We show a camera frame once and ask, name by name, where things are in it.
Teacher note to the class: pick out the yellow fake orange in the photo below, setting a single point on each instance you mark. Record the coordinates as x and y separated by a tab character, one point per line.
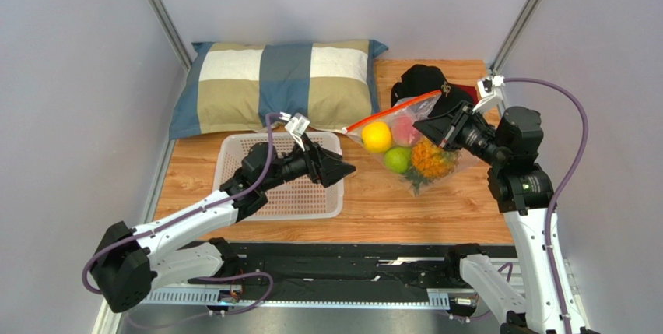
376	137

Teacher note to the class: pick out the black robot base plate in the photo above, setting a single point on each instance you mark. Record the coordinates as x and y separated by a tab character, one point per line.
343	273

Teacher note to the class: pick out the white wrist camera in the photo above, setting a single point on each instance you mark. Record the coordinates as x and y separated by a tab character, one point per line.
491	93
296	125

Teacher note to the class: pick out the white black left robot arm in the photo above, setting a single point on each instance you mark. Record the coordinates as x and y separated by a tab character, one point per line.
131	262

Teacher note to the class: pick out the checkered blue beige pillow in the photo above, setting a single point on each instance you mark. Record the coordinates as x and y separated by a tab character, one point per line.
232	87

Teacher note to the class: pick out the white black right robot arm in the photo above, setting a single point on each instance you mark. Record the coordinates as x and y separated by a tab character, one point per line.
526	197

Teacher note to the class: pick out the black baseball cap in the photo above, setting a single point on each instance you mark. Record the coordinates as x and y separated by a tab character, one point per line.
421	79

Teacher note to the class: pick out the orange fake pineapple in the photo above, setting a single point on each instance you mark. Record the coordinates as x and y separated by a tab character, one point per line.
429	163

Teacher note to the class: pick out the white perforated plastic basket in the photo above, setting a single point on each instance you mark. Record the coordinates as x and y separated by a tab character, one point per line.
300	199

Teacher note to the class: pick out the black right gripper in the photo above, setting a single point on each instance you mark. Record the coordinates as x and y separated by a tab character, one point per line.
454	128

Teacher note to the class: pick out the folded dark red cloth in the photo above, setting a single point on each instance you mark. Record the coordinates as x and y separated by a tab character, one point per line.
469	93

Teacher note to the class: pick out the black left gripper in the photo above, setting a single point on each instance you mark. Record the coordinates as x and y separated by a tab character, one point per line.
321	164

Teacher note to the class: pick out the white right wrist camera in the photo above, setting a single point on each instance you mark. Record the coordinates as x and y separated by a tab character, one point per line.
491	93

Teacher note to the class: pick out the green fake apple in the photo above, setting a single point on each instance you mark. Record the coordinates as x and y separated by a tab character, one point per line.
398	159

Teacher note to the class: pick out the pink fake peach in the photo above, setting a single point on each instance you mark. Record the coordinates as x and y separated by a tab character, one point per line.
403	132

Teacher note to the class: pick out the clear zip top bag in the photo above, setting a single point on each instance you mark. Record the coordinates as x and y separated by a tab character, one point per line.
418	108

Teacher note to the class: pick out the aluminium frame rail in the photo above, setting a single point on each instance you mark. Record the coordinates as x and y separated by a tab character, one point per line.
218	294

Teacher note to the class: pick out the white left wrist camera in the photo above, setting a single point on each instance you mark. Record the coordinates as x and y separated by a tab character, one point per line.
296	125

